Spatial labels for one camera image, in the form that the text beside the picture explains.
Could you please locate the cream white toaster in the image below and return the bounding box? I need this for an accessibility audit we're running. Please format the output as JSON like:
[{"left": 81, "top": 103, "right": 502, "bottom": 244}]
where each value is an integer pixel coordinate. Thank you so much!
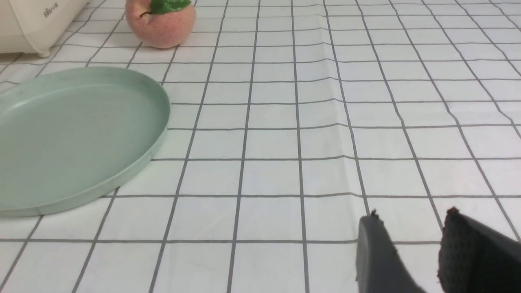
[{"left": 0, "top": 0, "right": 89, "bottom": 58}]

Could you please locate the pink artificial peach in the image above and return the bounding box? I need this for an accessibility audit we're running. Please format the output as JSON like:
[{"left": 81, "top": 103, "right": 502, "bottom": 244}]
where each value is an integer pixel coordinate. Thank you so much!
[{"left": 125, "top": 0, "right": 197, "bottom": 49}]

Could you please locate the white grid tablecloth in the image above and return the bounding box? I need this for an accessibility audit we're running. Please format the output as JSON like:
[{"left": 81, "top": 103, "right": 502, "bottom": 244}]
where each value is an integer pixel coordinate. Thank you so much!
[{"left": 1, "top": 0, "right": 521, "bottom": 293}]

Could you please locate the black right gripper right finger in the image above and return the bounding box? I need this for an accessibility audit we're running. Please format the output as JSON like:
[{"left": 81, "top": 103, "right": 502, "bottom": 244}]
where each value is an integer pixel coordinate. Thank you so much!
[{"left": 438, "top": 208, "right": 521, "bottom": 293}]

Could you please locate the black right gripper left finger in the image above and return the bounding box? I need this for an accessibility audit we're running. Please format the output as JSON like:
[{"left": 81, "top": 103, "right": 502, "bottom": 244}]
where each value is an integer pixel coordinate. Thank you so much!
[{"left": 355, "top": 210, "right": 424, "bottom": 293}]

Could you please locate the pale green round plate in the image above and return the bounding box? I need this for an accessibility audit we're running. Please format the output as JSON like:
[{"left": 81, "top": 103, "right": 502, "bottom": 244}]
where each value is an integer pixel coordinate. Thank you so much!
[{"left": 0, "top": 67, "right": 171, "bottom": 217}]

